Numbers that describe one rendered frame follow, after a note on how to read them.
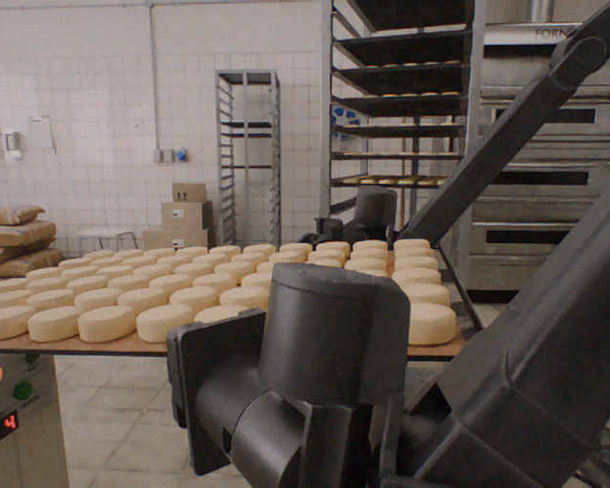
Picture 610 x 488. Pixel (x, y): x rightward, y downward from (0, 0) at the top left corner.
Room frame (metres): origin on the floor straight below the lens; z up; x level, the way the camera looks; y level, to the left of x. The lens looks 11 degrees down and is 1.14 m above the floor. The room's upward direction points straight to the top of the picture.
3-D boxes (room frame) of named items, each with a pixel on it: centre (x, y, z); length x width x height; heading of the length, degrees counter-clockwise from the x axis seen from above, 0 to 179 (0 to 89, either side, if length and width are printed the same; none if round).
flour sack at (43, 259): (4.14, 2.55, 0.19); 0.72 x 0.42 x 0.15; 0
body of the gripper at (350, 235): (0.78, -0.07, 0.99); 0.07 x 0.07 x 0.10; 34
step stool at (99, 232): (4.33, 1.83, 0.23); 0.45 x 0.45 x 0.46; 78
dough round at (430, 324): (0.35, -0.10, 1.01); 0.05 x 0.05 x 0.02
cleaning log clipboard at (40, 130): (4.73, 2.61, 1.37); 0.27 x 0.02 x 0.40; 86
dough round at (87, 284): (0.55, 0.26, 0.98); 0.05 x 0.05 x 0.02
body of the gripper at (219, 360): (0.26, 0.03, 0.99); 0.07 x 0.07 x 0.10; 33
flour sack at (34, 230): (4.11, 2.57, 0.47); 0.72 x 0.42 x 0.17; 1
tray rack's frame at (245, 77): (4.14, 0.43, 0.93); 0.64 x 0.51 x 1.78; 179
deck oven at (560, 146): (3.77, -1.93, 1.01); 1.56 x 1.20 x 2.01; 86
